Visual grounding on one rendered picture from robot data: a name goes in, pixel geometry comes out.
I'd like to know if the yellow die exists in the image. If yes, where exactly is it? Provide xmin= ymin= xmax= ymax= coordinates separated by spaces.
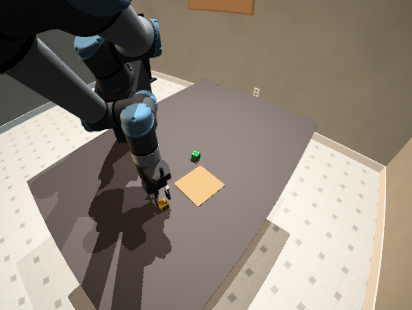
xmin=158 ymin=198 xmax=169 ymax=212

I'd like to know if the peach flat mat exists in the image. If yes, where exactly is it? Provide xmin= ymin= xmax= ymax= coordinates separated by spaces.
xmin=174 ymin=165 xmax=225 ymax=207

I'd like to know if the green die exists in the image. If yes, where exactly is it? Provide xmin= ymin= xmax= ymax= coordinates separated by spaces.
xmin=191 ymin=151 xmax=200 ymax=161

